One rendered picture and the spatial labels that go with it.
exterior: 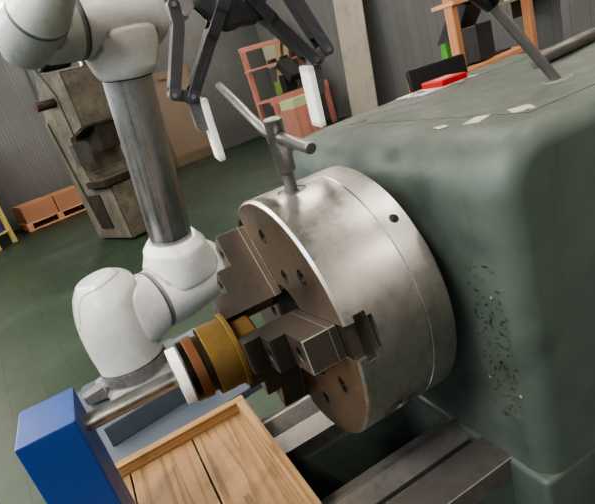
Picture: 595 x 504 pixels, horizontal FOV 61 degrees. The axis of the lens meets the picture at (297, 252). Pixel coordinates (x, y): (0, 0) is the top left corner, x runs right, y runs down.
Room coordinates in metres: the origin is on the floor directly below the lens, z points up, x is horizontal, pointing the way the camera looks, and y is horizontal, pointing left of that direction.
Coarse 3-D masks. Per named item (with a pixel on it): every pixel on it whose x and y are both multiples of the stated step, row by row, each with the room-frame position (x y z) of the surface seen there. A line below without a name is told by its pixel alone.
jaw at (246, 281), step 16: (240, 224) 0.65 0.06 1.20; (224, 240) 0.62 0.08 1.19; (240, 240) 0.62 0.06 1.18; (224, 256) 0.62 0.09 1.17; (240, 256) 0.61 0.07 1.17; (256, 256) 0.61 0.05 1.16; (224, 272) 0.59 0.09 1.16; (240, 272) 0.59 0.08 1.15; (256, 272) 0.59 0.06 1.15; (224, 288) 0.58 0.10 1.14; (240, 288) 0.58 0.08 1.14; (256, 288) 0.58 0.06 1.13; (272, 288) 0.58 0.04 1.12; (224, 304) 0.56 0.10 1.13; (240, 304) 0.56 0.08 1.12; (256, 304) 0.56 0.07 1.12; (272, 304) 0.60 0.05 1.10
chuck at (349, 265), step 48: (336, 192) 0.54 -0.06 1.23; (288, 240) 0.50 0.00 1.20; (336, 240) 0.48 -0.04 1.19; (384, 240) 0.48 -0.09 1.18; (288, 288) 0.55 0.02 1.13; (336, 288) 0.45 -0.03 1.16; (384, 288) 0.45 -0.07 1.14; (384, 336) 0.44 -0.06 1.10; (336, 384) 0.50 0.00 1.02; (384, 384) 0.44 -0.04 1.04
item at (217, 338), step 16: (224, 320) 0.53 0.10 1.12; (240, 320) 0.55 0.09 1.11; (192, 336) 0.54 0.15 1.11; (208, 336) 0.52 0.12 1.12; (224, 336) 0.51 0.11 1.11; (240, 336) 0.53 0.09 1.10; (192, 352) 0.51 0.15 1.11; (208, 352) 0.50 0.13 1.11; (224, 352) 0.50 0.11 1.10; (240, 352) 0.50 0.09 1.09; (192, 368) 0.49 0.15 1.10; (208, 368) 0.50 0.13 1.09; (224, 368) 0.50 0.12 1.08; (240, 368) 0.50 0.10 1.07; (208, 384) 0.49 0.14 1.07; (224, 384) 0.50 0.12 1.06; (240, 384) 0.51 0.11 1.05
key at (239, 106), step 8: (216, 88) 0.78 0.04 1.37; (224, 88) 0.76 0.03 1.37; (224, 96) 0.74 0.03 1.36; (232, 96) 0.72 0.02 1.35; (232, 104) 0.71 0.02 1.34; (240, 104) 0.69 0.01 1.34; (240, 112) 0.68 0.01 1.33; (248, 112) 0.66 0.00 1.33; (248, 120) 0.65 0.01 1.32; (256, 120) 0.63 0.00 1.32; (256, 128) 0.62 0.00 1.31; (264, 128) 0.60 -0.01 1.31; (264, 136) 0.60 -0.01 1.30; (280, 136) 0.54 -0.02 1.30; (288, 136) 0.52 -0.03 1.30; (288, 144) 0.51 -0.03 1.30; (296, 144) 0.49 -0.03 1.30; (304, 144) 0.47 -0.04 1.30; (312, 144) 0.47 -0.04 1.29; (304, 152) 0.48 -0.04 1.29; (312, 152) 0.47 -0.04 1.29
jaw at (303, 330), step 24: (360, 312) 0.44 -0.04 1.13; (264, 336) 0.49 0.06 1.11; (288, 336) 0.47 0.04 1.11; (312, 336) 0.44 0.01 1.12; (336, 336) 0.45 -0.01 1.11; (360, 336) 0.44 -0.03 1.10; (264, 360) 0.49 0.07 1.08; (288, 360) 0.47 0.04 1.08; (312, 360) 0.43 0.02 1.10; (336, 360) 0.44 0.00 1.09
